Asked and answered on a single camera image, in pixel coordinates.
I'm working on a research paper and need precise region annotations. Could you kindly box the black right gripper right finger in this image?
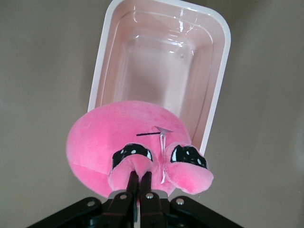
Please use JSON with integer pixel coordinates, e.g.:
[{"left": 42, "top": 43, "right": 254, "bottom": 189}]
[{"left": 140, "top": 171, "right": 240, "bottom": 228}]

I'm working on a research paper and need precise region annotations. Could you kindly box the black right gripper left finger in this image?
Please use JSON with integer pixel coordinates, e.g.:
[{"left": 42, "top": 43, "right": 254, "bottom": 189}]
[{"left": 26, "top": 171, "right": 140, "bottom": 228}]

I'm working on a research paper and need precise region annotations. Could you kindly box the pink plush toy with eyes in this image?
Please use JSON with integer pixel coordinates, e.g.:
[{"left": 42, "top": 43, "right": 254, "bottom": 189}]
[{"left": 66, "top": 100, "right": 214, "bottom": 198}]

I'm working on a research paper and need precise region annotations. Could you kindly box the pink plastic storage box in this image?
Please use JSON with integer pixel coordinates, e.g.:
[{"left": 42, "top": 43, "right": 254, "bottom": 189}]
[{"left": 87, "top": 0, "right": 231, "bottom": 155}]

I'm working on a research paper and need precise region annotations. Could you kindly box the brown table mat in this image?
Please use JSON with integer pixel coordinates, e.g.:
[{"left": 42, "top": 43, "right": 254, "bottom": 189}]
[{"left": 0, "top": 0, "right": 304, "bottom": 228}]

